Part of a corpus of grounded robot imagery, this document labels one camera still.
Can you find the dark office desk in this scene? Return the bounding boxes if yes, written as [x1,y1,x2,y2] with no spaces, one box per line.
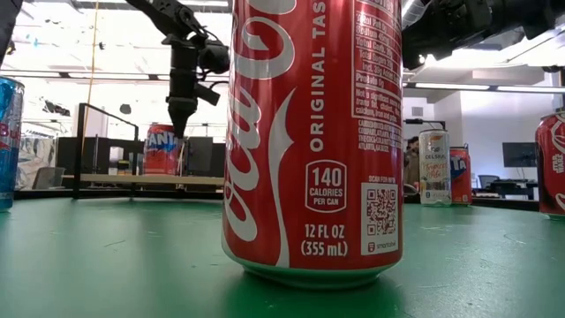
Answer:
[471,178,540,201]

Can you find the person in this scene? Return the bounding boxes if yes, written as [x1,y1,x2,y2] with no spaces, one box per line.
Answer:
[403,135,421,192]

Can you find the black cabinet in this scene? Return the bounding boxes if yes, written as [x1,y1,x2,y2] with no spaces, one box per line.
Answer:
[56,135,145,177]

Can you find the black metal stand frame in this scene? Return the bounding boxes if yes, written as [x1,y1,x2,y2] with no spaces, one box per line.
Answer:
[403,117,447,147]

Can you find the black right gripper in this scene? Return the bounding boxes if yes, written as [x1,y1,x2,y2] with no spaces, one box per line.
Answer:
[401,0,493,71]

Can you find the orange Fanta can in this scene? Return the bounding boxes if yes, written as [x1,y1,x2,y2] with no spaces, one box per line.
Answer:
[448,146,473,206]
[143,124,183,177]

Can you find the black wall monitor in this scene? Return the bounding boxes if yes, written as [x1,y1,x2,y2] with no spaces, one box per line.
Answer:
[501,141,539,169]

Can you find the wooden shelf with black frame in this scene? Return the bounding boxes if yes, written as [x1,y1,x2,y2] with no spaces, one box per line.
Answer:
[61,102,225,200]

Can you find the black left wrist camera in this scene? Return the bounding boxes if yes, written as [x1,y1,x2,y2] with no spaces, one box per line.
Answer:
[198,39,231,75]

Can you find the white Celsius can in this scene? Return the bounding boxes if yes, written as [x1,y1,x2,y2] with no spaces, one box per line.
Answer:
[418,128,452,208]

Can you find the blue silver Red Bull can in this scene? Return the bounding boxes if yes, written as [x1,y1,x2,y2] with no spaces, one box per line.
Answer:
[0,75,26,213]

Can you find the red Star Wars Coca-Cola can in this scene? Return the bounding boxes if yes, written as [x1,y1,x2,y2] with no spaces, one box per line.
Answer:
[534,110,565,221]

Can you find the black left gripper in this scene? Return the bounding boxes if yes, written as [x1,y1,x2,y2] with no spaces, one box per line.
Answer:
[161,33,222,140]

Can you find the grey office chair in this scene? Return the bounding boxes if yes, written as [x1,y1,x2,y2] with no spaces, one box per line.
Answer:
[478,174,501,190]
[31,166,67,191]

